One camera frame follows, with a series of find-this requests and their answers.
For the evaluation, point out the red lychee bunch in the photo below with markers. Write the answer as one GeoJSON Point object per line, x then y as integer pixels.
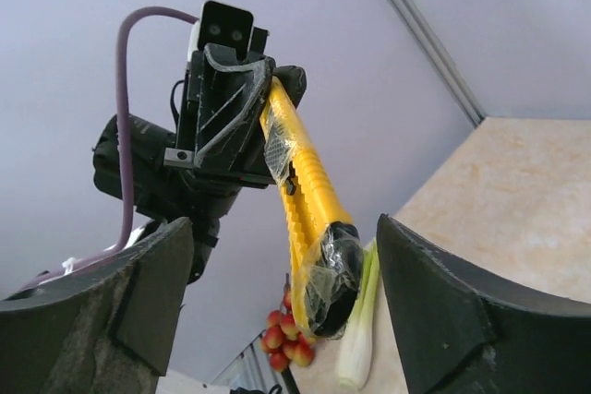
{"type": "Point", "coordinates": [283, 341]}

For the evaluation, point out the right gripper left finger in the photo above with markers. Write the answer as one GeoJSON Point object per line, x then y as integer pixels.
{"type": "Point", "coordinates": [109, 329]}

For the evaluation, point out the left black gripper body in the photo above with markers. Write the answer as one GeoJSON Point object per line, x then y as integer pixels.
{"type": "Point", "coordinates": [167, 188]}

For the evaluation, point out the green celery stalk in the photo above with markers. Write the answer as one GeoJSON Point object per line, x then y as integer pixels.
{"type": "Point", "coordinates": [354, 357]}

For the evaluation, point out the yellow utility knife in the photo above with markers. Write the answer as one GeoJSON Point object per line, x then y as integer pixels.
{"type": "Point", "coordinates": [326, 256]}

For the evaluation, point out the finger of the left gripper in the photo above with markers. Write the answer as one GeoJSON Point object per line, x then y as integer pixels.
{"type": "Point", "coordinates": [294, 81]}
{"type": "Point", "coordinates": [226, 103]}

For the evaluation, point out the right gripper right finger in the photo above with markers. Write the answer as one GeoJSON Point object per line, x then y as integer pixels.
{"type": "Point", "coordinates": [462, 329]}

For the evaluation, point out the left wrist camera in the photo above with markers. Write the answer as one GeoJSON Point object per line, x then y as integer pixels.
{"type": "Point", "coordinates": [228, 26]}

